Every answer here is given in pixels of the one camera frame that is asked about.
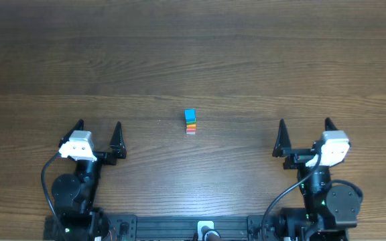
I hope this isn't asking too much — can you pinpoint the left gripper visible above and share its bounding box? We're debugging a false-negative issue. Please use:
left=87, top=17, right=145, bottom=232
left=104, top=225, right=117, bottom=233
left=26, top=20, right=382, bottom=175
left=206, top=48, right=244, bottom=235
left=58, top=118, right=127, bottom=167

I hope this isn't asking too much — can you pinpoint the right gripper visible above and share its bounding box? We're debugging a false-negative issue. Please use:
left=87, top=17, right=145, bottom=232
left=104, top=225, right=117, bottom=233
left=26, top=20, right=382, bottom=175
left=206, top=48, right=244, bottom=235
left=272, top=116, right=340, bottom=170

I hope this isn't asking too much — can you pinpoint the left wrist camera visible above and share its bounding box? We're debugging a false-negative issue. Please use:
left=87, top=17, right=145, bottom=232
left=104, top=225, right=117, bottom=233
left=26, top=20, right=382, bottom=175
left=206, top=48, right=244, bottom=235
left=58, top=130, right=97, bottom=162

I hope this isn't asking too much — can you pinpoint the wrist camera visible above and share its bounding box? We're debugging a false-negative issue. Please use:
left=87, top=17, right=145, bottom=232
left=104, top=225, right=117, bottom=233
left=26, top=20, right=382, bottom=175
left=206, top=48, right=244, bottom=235
left=305, top=129, right=351, bottom=167
left=58, top=130, right=97, bottom=162

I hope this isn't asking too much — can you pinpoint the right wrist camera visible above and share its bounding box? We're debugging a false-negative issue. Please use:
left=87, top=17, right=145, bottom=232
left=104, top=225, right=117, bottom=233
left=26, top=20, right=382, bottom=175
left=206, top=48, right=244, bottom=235
left=305, top=129, right=351, bottom=167

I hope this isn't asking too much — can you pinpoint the mounting rail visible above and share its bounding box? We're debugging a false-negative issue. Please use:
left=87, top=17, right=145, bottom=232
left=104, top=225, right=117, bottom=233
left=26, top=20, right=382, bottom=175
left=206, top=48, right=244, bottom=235
left=44, top=214, right=341, bottom=241

